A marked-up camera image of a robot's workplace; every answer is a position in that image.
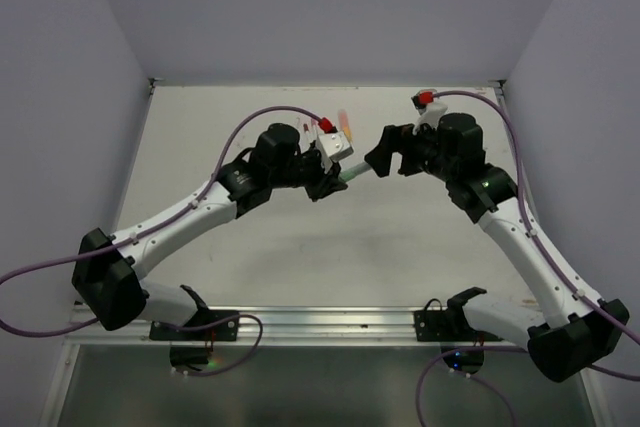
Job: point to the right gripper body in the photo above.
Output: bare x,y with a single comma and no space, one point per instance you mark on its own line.
432,161

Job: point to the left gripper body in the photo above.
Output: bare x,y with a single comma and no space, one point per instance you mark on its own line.
312,169

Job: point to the orange pink highlighter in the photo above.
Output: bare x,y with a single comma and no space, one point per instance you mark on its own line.
344,126

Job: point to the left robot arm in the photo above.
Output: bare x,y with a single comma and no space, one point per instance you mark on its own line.
111,274

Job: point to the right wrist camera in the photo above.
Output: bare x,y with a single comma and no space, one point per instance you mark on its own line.
429,108

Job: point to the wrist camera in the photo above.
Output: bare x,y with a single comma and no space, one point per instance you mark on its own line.
429,108
334,147

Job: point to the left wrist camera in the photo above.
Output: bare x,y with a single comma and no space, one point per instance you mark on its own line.
334,147

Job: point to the aluminium rail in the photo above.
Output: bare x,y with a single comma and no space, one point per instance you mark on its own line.
297,326

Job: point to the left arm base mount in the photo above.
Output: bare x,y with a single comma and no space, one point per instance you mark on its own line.
208,328

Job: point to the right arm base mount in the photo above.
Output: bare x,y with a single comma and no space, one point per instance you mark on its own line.
437,323

